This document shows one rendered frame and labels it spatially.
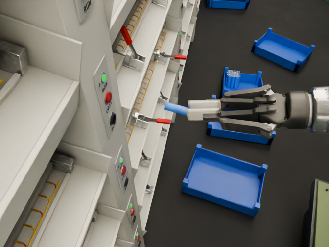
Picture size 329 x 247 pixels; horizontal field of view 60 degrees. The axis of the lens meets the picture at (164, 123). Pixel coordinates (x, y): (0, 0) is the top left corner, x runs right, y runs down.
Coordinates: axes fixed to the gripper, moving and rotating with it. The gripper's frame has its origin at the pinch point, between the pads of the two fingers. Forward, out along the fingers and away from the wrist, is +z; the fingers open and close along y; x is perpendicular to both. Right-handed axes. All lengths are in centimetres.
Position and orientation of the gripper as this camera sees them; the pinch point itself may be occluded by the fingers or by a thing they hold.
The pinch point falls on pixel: (203, 110)
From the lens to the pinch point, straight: 62.1
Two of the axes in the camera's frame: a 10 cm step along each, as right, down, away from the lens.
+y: -2.1, 7.5, -6.3
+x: 2.2, 6.6, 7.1
